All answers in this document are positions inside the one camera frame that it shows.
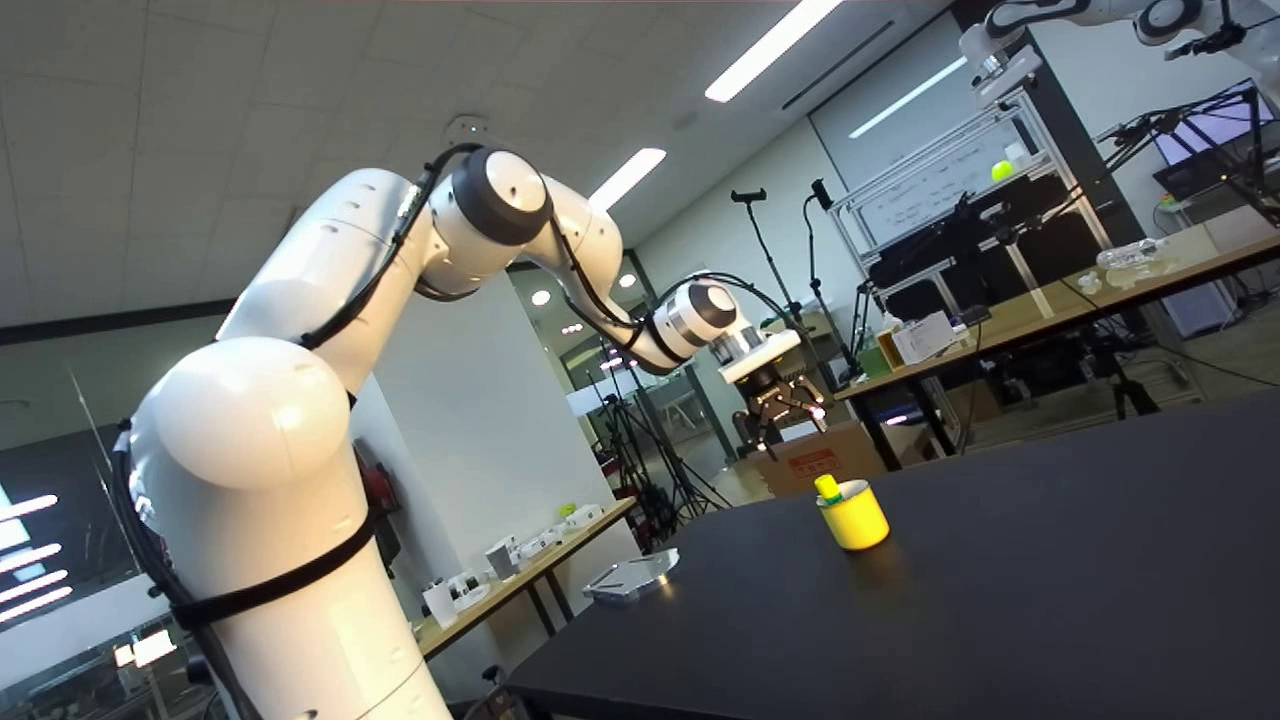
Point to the yellow green tennis ball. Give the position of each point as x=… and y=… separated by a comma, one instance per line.
x=1006, y=169

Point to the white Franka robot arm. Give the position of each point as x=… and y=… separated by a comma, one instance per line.
x=266, y=453

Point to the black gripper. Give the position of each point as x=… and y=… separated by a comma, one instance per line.
x=770, y=375

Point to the long wooden desk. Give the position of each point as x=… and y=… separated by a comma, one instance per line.
x=1064, y=300

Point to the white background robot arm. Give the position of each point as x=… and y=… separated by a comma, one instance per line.
x=1106, y=16

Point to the black light stand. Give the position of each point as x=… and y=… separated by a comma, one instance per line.
x=760, y=244

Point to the green yellow glue stick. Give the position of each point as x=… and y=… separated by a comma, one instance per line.
x=827, y=488

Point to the wooden side table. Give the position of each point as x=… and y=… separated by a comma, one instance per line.
x=526, y=574

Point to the yellow ceramic mug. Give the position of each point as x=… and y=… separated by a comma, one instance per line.
x=858, y=519

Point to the long ceiling light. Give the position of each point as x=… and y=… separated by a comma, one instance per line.
x=774, y=50
x=625, y=177
x=909, y=98

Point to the cardboard box with red label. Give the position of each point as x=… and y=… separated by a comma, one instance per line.
x=814, y=462

